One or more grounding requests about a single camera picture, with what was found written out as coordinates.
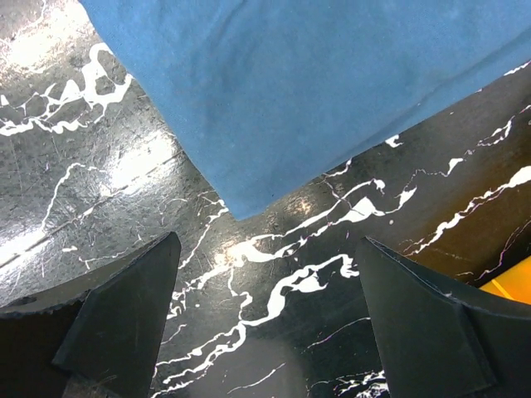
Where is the blue t-shirt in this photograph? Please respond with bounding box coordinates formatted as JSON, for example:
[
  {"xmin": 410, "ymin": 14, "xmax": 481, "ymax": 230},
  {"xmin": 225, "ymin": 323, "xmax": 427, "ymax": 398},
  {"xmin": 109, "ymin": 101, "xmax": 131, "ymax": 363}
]
[{"xmin": 83, "ymin": 1, "xmax": 530, "ymax": 220}]

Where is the yellow plastic bin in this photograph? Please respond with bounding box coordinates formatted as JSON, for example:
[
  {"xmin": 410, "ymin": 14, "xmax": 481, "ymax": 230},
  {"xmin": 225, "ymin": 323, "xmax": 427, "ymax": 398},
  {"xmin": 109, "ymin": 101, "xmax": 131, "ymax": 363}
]
[{"xmin": 480, "ymin": 257, "xmax": 531, "ymax": 305}]

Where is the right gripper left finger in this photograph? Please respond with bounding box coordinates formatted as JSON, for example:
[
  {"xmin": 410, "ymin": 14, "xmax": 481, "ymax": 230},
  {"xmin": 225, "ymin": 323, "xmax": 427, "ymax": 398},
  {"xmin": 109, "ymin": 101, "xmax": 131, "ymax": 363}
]
[{"xmin": 1, "ymin": 232, "xmax": 181, "ymax": 397}]

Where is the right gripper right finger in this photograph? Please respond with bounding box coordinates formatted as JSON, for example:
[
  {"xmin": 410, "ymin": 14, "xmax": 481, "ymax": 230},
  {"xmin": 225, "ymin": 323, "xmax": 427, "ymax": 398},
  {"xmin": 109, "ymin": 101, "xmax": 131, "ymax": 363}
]
[{"xmin": 355, "ymin": 237, "xmax": 530, "ymax": 397}]

